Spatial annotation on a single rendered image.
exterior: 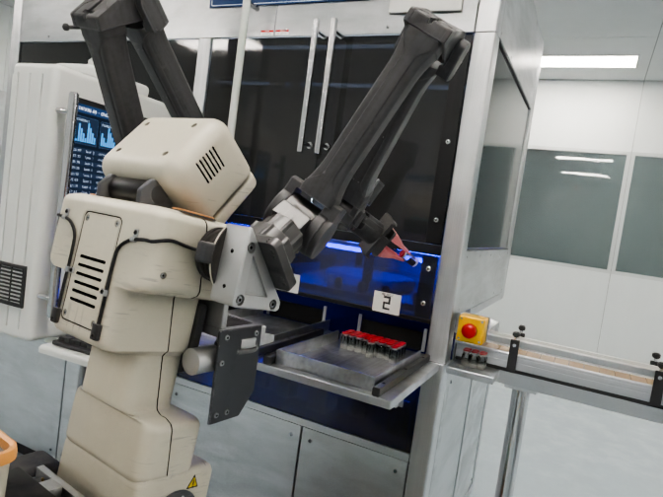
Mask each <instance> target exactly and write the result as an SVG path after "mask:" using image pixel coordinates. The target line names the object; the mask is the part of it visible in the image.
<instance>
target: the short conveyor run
mask: <svg viewBox="0 0 663 497"><path fill-rule="evenodd" d="M518 329H519V330H520V332H519V331H513V333H512V335H511V334H507V333H502V332H497V331H493V330H489V331H488V333H487V339H486V342H485V343H484V344H483V345H476V344H472V343H469V342H464V341H460V340H458V341H457V343H456V345H455V352H454V358H453V361H455V360H456V359H457V360H462V354H463V353H464V352H463V349H465V347H469V348H472V350H473V349H477V350H479V352H481V351H485V352H487V361H486V367H489V368H493V369H497V370H500V372H499V377H498V378H497V380H496V382H498V383H502V384H505V385H509V386H513V387H517V388H521V389H525V390H528V391H535V392H539V393H543V394H547V395H551V396H555V397H559V398H563V399H567V400H571V401H575V402H579V403H582V404H586V405H590V406H594V407H598V408H602V409H606V410H610V411H614V412H617V413H621V414H625V415H629V416H633V417H636V418H640V419H644V420H648V421H652V422H656V423H660V424H663V362H657V359H660V358H661V355H660V353H657V352H654V353H652V357H653V358H654V361H652V360H650V363H649V364H644V363H640V362H635V361H630V360H627V359H622V358H617V357H613V356H608V355H604V354H599V353H594V352H590V351H585V350H580V349H576V348H571V347H566V346H562V345H557V344H552V343H548V342H543V341H539V340H535V339H530V338H525V333H523V331H524V330H525V329H526V326H525V325H522V324H520V325H519V326H518Z"/></svg>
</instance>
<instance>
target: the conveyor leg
mask: <svg viewBox="0 0 663 497"><path fill-rule="evenodd" d="M504 386H505V387H506V388H510V389H512V393H511V398H510V405H509V411H508V417H507V423H506V429H505V435H504V441H503V447H502V453H501V459H500V465H499V472H498V477H497V483H496V489H495V495H494V497H513V492H514V486H515V480H516V474H517V468H518V462H519V457H520V451H521V445H522V439H523V433H524V427H525V421H526V415H527V409H528V403H529V397H530V393H532V394H537V393H536V392H535V391H531V390H525V389H521V388H517V387H513V386H509V385H506V384H504Z"/></svg>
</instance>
